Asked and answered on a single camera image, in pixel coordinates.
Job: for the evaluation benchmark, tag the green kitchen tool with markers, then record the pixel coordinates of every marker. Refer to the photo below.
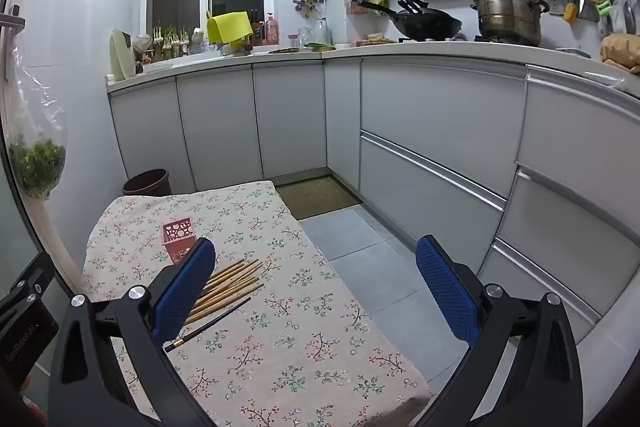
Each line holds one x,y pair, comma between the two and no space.
604,7

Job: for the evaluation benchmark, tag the pink soap bottle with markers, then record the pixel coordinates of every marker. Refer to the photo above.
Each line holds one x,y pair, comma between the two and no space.
271,32

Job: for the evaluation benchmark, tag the brown floor mat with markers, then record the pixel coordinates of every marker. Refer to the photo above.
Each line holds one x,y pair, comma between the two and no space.
315,197

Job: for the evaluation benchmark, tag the brown bottle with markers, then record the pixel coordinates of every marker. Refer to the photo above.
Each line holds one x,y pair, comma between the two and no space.
257,32

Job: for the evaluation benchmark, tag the brown paper bag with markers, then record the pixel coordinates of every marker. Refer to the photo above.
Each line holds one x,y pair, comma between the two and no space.
622,49

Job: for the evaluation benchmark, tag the black chopstick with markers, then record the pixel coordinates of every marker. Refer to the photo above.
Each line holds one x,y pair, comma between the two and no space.
215,320

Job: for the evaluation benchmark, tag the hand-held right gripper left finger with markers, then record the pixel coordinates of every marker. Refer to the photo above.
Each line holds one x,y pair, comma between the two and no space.
182,287

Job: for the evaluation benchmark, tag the dark brown trash bin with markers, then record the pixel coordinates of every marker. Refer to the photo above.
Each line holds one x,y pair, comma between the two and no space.
147,182

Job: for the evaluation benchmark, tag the black wok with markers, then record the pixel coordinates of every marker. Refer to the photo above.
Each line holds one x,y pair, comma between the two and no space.
430,27

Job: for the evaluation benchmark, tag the row of sprouting garlic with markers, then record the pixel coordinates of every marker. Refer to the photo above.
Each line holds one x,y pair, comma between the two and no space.
170,42

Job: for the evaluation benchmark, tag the glass jar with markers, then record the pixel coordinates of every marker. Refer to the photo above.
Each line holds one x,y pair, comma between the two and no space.
321,32

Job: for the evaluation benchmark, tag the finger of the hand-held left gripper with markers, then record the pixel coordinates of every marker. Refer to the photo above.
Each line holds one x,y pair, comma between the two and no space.
30,277

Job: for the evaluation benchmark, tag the steel steamer pot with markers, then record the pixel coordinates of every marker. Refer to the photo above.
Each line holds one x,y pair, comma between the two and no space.
507,19

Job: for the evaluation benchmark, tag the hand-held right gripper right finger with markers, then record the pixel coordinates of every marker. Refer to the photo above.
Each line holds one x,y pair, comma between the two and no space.
447,287

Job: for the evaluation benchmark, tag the black gas stove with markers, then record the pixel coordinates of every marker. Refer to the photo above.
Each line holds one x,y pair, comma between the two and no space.
505,43

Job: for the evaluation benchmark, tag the pink perforated utensil holder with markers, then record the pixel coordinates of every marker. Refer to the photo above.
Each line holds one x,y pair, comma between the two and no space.
176,232

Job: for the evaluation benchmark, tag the yellow cloth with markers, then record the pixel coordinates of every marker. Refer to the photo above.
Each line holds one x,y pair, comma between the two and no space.
230,27

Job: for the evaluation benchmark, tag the floral tablecloth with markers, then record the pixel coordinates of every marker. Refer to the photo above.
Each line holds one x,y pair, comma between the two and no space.
300,307

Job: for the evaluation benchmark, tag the pale cutting board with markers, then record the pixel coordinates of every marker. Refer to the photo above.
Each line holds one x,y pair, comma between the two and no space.
121,57

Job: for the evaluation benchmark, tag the plastic bag of greens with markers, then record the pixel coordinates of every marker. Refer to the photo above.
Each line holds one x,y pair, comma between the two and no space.
37,162

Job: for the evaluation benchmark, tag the bundle of bamboo chopsticks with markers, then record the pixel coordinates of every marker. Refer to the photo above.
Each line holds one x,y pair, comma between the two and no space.
230,279

